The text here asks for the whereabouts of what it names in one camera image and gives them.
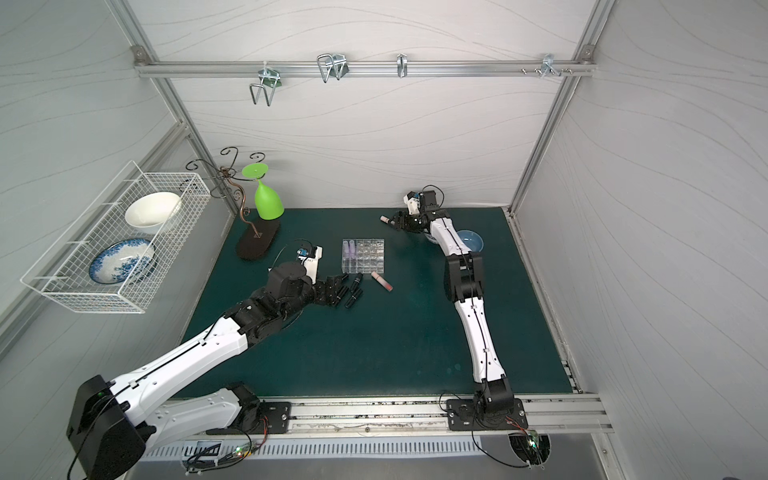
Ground pink lip gloss tube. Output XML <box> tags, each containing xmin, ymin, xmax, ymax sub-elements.
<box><xmin>371</xmin><ymin>272</ymin><xmax>393</xmax><ymax>292</ymax></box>

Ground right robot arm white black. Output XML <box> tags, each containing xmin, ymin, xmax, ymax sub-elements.
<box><xmin>386</xmin><ymin>189</ymin><xmax>528</xmax><ymax>432</ymax></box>

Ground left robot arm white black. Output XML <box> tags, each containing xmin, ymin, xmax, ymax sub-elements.
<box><xmin>66</xmin><ymin>258</ymin><xmax>343</xmax><ymax>479</ymax></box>

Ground clear acrylic lipstick organizer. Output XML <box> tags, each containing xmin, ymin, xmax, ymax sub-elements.
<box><xmin>341</xmin><ymin>238</ymin><xmax>385</xmax><ymax>274</ymax></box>

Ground black lipstick tube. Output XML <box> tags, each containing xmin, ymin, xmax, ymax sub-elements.
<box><xmin>345</xmin><ymin>273</ymin><xmax>363</xmax><ymax>309</ymax></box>

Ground light blue bowl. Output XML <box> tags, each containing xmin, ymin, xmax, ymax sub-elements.
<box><xmin>458</xmin><ymin>230</ymin><xmax>485</xmax><ymax>252</ymax></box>

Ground copper scroll glass stand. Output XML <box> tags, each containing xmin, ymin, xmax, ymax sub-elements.
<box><xmin>185</xmin><ymin>146</ymin><xmax>284</xmax><ymax>261</ymax></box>

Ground green plastic wine glass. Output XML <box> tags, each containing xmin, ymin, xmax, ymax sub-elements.
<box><xmin>242</xmin><ymin>163</ymin><xmax>285</xmax><ymax>221</ymax></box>

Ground white bowl in basket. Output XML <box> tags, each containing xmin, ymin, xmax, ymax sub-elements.
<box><xmin>124</xmin><ymin>192</ymin><xmax>182</xmax><ymax>234</ymax></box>

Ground blue patterned bowl in basket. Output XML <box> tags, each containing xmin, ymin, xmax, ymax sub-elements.
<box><xmin>88</xmin><ymin>238</ymin><xmax>156</xmax><ymax>285</ymax></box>

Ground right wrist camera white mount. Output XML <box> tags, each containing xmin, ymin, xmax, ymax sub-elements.
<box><xmin>404</xmin><ymin>191</ymin><xmax>421</xmax><ymax>217</ymax></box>

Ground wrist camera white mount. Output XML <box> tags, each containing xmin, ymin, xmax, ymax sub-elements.
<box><xmin>404</xmin><ymin>191</ymin><xmax>421</xmax><ymax>217</ymax></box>
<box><xmin>297</xmin><ymin>246</ymin><xmax>323</xmax><ymax>284</ymax></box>

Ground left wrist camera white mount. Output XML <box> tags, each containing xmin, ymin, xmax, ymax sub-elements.
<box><xmin>297</xmin><ymin>246</ymin><xmax>323</xmax><ymax>284</ymax></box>

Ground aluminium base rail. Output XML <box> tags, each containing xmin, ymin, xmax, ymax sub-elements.
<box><xmin>127</xmin><ymin>390</ymin><xmax>613</xmax><ymax>439</ymax></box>

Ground small metal clip on rail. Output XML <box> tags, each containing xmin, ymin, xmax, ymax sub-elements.
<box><xmin>396</xmin><ymin>53</ymin><xmax>408</xmax><ymax>78</ymax></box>

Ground metal double hook on rail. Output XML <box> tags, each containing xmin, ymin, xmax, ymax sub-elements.
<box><xmin>316</xmin><ymin>53</ymin><xmax>349</xmax><ymax>83</ymax></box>

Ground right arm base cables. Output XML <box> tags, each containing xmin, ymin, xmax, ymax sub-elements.
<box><xmin>437</xmin><ymin>395</ymin><xmax>553</xmax><ymax>474</ymax></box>

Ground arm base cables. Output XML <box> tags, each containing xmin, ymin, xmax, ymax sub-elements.
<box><xmin>437</xmin><ymin>395</ymin><xmax>553</xmax><ymax>474</ymax></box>
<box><xmin>182</xmin><ymin>416</ymin><xmax>271</xmax><ymax>475</ymax></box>

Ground metal hook right on rail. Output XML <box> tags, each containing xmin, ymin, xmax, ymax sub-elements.
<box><xmin>520</xmin><ymin>54</ymin><xmax>573</xmax><ymax>78</ymax></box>

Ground white wire basket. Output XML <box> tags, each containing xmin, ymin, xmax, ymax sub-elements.
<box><xmin>21</xmin><ymin>162</ymin><xmax>211</xmax><ymax>314</ymax></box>

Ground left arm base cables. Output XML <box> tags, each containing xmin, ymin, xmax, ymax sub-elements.
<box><xmin>182</xmin><ymin>416</ymin><xmax>271</xmax><ymax>475</ymax></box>

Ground aluminium top rail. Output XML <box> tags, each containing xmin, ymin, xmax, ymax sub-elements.
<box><xmin>135</xmin><ymin>58</ymin><xmax>597</xmax><ymax>80</ymax></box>

